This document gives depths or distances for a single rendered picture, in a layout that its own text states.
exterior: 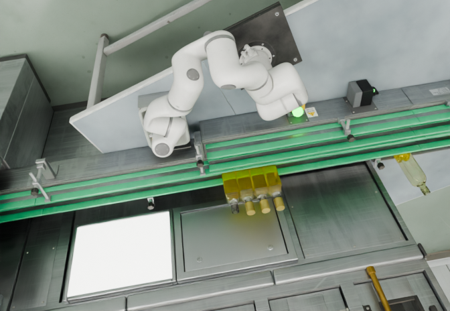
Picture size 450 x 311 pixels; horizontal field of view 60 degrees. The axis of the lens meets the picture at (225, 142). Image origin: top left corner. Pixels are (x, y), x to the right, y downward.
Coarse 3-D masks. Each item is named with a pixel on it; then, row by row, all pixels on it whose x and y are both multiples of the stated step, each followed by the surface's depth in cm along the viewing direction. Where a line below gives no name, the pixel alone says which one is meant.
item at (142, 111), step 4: (144, 108) 150; (140, 112) 151; (144, 112) 157; (140, 116) 152; (144, 116) 156; (184, 116) 155; (148, 132) 160; (188, 132) 162; (148, 136) 160; (184, 136) 167; (188, 136) 163; (148, 140) 161; (180, 140) 166; (184, 140) 166; (188, 140) 164; (176, 144) 165; (180, 144) 165; (184, 144) 166
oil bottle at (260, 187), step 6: (252, 168) 164; (258, 168) 164; (252, 174) 162; (258, 174) 162; (252, 180) 160; (258, 180) 159; (264, 180) 159; (252, 186) 160; (258, 186) 157; (264, 186) 157; (258, 192) 156; (264, 192) 156; (258, 198) 158
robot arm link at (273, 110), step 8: (288, 96) 125; (256, 104) 129; (272, 104) 126; (280, 104) 126; (288, 104) 126; (296, 104) 126; (264, 112) 127; (272, 112) 127; (280, 112) 127; (288, 112) 129
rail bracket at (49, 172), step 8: (40, 160) 159; (40, 168) 158; (48, 168) 162; (56, 168) 170; (32, 176) 150; (40, 176) 155; (48, 176) 165; (40, 184) 153; (32, 192) 149; (48, 200) 159
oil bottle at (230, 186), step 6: (222, 174) 164; (228, 174) 163; (234, 174) 163; (222, 180) 165; (228, 180) 161; (234, 180) 161; (228, 186) 159; (234, 186) 159; (228, 192) 157; (234, 192) 156; (228, 198) 156; (234, 198) 156
